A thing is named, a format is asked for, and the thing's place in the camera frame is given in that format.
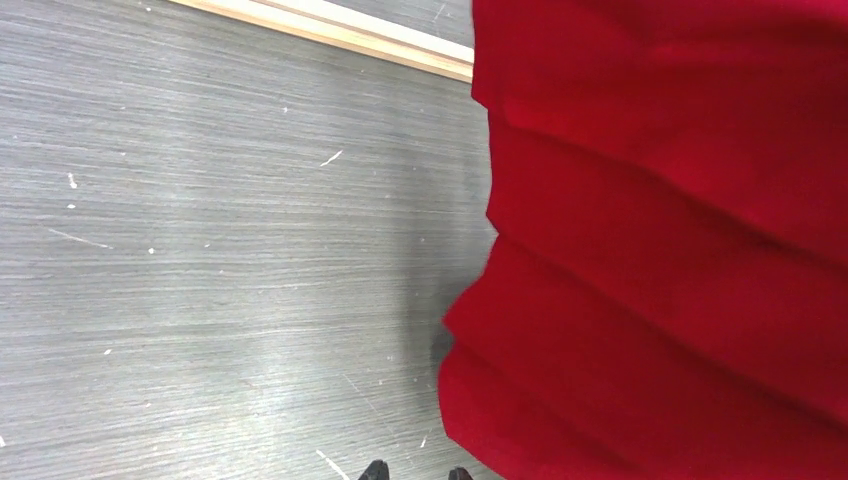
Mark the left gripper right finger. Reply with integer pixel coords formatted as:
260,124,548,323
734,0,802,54
448,467,472,480

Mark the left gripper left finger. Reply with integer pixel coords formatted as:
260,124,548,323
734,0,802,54
358,459,390,480

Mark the wooden clothes rack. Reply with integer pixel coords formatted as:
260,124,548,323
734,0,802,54
174,0,474,83

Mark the red skirt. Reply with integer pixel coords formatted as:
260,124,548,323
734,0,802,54
437,1,847,479

